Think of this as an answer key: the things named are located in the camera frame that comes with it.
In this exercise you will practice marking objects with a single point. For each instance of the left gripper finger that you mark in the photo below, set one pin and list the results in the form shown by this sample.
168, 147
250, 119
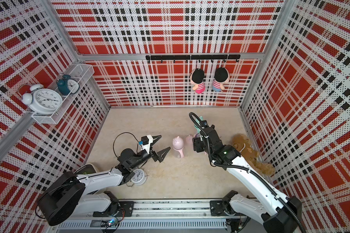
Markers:
162, 154
155, 139

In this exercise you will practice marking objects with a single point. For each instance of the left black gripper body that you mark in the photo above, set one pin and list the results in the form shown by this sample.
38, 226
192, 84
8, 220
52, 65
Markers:
143, 157

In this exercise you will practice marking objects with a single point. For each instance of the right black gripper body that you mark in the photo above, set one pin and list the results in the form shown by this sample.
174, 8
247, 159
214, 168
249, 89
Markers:
201, 146

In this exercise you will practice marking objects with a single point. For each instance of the pink bottle cap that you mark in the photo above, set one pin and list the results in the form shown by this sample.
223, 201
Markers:
189, 140
178, 143

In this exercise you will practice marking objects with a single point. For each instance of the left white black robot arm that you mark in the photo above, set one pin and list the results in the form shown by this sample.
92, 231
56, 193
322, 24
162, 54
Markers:
75, 194

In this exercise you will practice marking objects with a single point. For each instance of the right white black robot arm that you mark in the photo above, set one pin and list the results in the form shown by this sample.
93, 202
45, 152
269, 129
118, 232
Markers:
256, 186

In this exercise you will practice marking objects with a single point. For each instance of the small white alarm clock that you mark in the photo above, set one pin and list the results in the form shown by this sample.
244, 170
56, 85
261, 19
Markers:
139, 177

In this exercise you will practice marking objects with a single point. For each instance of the brown plush toy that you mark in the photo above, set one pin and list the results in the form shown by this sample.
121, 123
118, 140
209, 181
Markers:
243, 144

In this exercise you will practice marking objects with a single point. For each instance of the plush doll pink pants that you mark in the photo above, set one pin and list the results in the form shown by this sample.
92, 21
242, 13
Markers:
197, 80

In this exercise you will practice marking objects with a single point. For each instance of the plush doll blue pants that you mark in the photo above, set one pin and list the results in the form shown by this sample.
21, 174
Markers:
221, 77

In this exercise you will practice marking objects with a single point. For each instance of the teal alarm clock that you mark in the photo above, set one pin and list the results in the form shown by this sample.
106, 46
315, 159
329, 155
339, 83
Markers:
66, 85

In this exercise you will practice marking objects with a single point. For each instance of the large white alarm clock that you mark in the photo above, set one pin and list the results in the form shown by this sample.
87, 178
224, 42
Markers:
42, 100

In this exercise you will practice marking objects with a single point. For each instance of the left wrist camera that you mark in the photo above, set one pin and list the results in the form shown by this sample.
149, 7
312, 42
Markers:
146, 142

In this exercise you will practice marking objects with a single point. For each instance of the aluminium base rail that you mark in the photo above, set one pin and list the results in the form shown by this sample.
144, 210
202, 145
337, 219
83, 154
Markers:
230, 215

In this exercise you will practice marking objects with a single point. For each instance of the black hook rail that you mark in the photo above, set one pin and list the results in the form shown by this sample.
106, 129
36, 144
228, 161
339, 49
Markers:
162, 58

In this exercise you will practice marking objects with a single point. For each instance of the white wire shelf basket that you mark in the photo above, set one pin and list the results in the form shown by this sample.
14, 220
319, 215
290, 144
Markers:
79, 72

